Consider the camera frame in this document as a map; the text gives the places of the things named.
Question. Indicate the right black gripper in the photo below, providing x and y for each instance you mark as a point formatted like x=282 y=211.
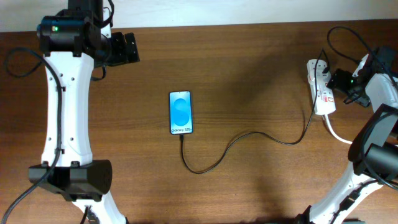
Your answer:
x=337 y=83

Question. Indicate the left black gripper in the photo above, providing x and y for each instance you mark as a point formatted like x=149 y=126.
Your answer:
x=123 y=56

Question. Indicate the blue Galaxy smartphone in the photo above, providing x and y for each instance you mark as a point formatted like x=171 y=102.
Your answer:
x=181 y=119

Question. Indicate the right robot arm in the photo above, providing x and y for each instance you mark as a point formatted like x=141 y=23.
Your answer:
x=372 y=159

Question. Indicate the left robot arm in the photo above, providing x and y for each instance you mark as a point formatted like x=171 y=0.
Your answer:
x=74 y=42

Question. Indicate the white power strip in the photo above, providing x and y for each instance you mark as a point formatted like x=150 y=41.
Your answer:
x=321 y=95

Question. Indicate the white USB wall charger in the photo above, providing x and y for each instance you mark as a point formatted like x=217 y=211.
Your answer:
x=317 y=67

